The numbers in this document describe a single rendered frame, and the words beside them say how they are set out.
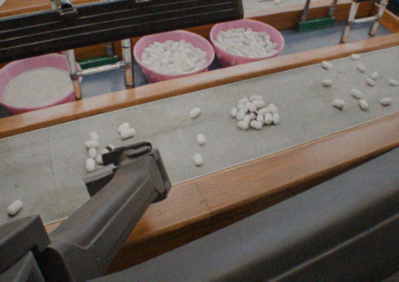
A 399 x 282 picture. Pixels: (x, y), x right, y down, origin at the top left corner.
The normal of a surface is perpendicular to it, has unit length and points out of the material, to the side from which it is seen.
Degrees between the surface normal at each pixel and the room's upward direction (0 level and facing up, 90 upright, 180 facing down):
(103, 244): 68
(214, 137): 0
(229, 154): 0
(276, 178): 0
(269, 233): 42
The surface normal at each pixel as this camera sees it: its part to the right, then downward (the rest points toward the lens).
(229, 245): -0.32, -0.93
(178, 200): 0.07, -0.70
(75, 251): 0.94, -0.31
